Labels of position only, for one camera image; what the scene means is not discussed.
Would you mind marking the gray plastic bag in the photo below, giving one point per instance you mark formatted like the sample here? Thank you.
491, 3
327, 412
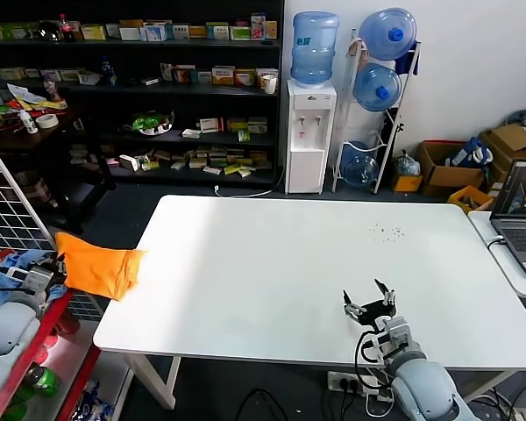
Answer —
407, 164

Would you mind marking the white paper cup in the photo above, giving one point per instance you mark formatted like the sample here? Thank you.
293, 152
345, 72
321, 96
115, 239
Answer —
269, 84

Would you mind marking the purple snack bag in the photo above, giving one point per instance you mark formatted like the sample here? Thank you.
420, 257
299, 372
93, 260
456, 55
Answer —
50, 87

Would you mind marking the flat white medicine box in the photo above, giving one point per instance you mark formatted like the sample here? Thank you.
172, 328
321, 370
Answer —
192, 133
150, 80

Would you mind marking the red metal cart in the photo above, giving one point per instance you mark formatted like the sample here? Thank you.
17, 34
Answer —
44, 331

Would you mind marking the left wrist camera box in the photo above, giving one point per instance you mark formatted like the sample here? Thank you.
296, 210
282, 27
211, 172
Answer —
37, 279

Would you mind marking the orange t-shirt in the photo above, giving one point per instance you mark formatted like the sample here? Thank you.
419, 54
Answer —
96, 272

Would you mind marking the white red medicine box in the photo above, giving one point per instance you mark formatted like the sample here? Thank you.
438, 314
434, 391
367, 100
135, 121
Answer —
211, 124

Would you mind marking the yellow red snack bags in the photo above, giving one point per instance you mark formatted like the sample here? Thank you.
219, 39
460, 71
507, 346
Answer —
44, 105

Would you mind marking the scattered dark crumbs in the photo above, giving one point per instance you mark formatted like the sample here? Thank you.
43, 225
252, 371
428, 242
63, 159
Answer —
394, 232

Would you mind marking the white power strip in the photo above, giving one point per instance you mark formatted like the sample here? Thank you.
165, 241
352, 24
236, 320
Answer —
344, 381

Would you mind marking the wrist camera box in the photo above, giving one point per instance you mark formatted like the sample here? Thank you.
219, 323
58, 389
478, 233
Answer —
37, 279
399, 335

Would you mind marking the labelled blue water jug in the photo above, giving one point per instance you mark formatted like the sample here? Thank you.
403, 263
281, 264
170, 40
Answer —
313, 48

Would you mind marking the white metal jug rack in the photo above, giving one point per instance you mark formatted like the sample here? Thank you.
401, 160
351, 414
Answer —
398, 131

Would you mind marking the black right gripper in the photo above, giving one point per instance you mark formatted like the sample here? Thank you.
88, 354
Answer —
374, 313

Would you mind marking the closed brown cardboard box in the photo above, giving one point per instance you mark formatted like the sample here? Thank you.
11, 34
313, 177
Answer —
513, 140

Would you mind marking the blue white package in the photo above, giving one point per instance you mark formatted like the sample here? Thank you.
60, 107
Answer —
92, 403

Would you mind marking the white plug adapter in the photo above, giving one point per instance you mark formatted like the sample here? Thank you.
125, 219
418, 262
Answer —
378, 397

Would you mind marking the white table leg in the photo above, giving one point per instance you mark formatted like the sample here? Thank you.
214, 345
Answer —
166, 386

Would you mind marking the open brown cardboard box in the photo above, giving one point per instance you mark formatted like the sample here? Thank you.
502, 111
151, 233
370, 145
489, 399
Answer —
451, 177

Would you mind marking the white green medicine box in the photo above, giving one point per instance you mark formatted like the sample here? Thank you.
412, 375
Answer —
180, 31
217, 30
150, 166
211, 170
239, 32
257, 125
72, 74

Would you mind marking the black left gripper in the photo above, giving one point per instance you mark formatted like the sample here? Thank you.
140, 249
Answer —
50, 275

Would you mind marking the small black device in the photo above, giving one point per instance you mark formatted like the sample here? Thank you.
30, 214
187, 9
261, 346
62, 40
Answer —
400, 127

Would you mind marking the white blue medicine box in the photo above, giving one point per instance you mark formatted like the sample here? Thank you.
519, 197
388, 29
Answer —
154, 31

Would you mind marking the white tape roll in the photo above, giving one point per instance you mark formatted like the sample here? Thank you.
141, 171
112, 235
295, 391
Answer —
45, 121

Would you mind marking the teal medicine box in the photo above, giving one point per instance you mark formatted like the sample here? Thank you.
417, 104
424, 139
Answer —
200, 76

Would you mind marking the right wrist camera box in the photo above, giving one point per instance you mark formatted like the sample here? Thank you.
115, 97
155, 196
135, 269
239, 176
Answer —
399, 335

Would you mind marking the blue white bag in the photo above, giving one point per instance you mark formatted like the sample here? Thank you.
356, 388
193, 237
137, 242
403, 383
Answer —
469, 153

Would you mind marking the white orange medicine box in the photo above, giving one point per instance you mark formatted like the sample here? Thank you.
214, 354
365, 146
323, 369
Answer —
166, 71

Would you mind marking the white water dispenser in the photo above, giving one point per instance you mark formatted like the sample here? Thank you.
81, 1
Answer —
309, 131

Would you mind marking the small white bottle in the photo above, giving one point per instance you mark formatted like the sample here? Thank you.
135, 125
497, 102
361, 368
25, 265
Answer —
28, 122

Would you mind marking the orange yellow medicine box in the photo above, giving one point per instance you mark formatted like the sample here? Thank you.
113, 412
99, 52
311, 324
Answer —
244, 78

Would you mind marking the light blue cloth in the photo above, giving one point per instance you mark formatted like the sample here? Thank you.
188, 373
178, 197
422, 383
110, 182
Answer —
15, 259

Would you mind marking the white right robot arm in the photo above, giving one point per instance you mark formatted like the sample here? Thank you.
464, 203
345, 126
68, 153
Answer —
421, 386

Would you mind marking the green item in bowl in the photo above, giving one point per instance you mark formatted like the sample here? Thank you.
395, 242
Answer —
151, 123

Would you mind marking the small green medicine box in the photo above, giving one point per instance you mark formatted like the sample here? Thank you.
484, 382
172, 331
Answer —
244, 136

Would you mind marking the dark blue hanging cloth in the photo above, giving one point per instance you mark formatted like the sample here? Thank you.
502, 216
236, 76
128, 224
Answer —
414, 59

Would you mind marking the black shelving unit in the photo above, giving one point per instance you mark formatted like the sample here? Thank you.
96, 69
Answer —
193, 105

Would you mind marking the yellow plastic crate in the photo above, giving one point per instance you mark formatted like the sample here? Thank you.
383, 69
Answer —
469, 199

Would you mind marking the blue plastic bottle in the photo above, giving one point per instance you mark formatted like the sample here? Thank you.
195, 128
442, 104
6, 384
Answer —
107, 70

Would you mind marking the gray laptop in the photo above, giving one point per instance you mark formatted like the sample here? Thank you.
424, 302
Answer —
521, 237

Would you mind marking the shiny glass ball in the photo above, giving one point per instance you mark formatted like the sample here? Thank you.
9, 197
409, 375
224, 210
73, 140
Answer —
48, 30

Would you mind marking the small yellow cardboard box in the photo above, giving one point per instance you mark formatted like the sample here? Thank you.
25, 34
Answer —
407, 183

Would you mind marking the cola bottle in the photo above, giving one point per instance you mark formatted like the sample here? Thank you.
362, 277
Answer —
66, 28

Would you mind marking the beige hanging rag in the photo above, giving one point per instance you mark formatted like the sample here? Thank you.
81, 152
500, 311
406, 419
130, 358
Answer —
358, 48

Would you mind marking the tall colourful box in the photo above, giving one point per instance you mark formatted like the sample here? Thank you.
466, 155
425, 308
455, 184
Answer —
258, 25

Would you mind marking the green drink can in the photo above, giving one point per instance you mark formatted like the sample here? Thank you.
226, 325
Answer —
41, 380

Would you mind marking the dark wooden table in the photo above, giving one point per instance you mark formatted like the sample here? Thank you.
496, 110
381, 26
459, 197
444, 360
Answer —
9, 138

